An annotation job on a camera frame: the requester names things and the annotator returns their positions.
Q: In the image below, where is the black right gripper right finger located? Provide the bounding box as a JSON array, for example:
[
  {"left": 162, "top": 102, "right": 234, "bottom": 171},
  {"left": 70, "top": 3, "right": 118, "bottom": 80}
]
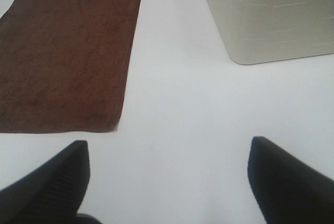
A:
[{"left": 247, "top": 136, "right": 333, "bottom": 223}]

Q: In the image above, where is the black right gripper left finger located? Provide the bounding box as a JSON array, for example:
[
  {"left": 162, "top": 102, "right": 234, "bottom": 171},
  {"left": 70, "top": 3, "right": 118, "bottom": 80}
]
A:
[{"left": 1, "top": 140, "right": 90, "bottom": 223}]

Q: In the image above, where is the brown towel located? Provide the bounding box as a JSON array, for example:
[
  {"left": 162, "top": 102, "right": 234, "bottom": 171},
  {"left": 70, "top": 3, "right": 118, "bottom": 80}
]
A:
[{"left": 1, "top": 0, "right": 141, "bottom": 134}]

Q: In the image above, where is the beige storage box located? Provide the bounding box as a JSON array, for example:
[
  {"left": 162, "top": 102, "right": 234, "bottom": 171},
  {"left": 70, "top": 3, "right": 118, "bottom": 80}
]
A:
[{"left": 206, "top": 0, "right": 333, "bottom": 65}]

